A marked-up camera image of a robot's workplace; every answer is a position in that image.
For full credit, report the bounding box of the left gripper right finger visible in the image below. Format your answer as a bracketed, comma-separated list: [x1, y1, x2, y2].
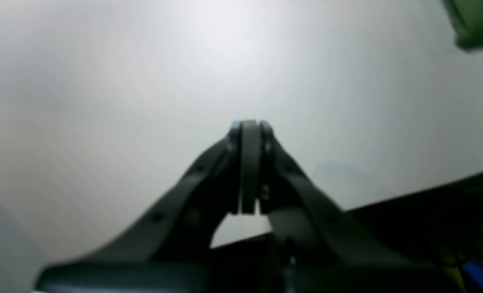
[256, 121, 460, 293]

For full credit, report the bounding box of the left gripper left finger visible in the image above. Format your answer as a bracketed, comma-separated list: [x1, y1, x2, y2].
[34, 120, 252, 293]

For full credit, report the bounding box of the green t-shirt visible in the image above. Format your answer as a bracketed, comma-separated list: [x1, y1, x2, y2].
[442, 0, 483, 51]

